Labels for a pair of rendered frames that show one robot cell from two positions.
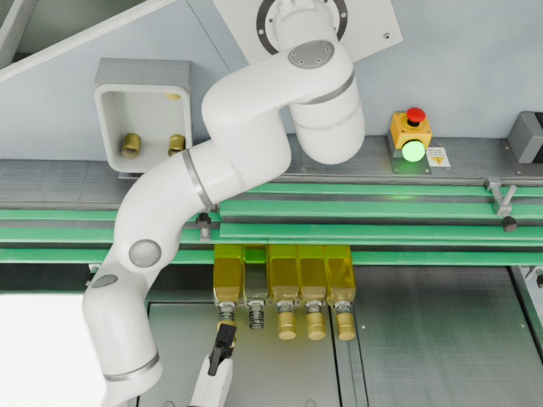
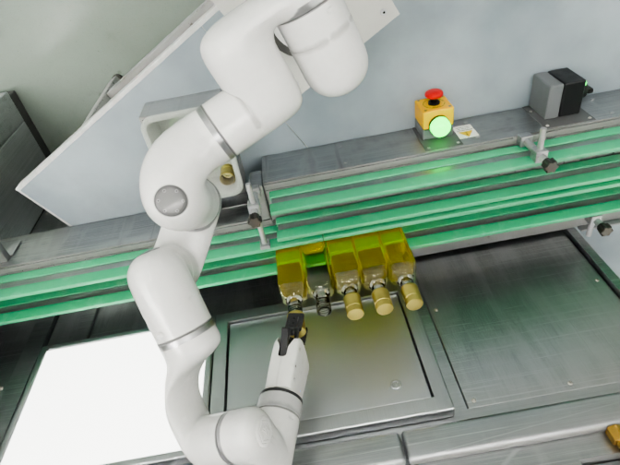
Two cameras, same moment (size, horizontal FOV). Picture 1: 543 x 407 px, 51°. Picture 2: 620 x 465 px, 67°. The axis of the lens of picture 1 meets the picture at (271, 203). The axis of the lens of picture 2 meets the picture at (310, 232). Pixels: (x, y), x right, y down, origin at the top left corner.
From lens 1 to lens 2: 30 cm
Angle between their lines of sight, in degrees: 11
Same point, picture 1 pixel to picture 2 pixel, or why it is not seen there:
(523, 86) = (528, 47)
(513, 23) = not seen: outside the picture
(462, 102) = (475, 76)
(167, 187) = (183, 135)
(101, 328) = (146, 292)
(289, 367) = (368, 354)
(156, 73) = (191, 101)
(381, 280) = (446, 268)
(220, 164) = (229, 103)
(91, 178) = not seen: hidden behind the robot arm
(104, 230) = not seen: hidden behind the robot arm
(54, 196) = (129, 240)
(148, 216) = (167, 162)
